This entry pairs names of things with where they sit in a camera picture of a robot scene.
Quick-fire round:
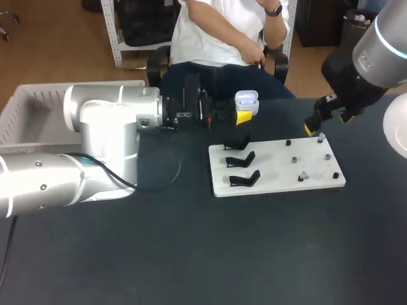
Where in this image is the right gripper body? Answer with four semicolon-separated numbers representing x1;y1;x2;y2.
321;50;389;116

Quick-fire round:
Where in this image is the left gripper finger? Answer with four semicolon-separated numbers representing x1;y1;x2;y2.
235;109;254;127

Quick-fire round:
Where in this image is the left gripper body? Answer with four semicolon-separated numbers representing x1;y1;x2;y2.
160;72;236;133

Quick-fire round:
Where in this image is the white earbud case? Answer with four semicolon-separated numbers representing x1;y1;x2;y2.
234;90;260;114

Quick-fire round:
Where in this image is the white plate with black stands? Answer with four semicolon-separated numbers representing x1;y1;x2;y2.
208;133;347;198

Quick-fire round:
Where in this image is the black office chair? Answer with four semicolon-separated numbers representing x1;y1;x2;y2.
146;43;289;88

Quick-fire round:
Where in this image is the black trash bin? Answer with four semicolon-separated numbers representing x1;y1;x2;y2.
341;8;380;49

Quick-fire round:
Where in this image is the black cabinet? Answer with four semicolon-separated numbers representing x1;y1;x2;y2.
294;0;351;48

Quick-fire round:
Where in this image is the person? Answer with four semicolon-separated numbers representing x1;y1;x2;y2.
160;0;297;100

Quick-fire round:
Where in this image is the white metal shelf rack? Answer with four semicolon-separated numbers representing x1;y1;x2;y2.
100;0;299;68

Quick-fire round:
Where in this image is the grey slotted basket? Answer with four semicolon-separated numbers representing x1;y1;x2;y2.
0;79;146;154

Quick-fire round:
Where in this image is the black cable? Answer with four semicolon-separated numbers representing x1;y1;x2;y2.
65;149;183;192
0;216;17;288

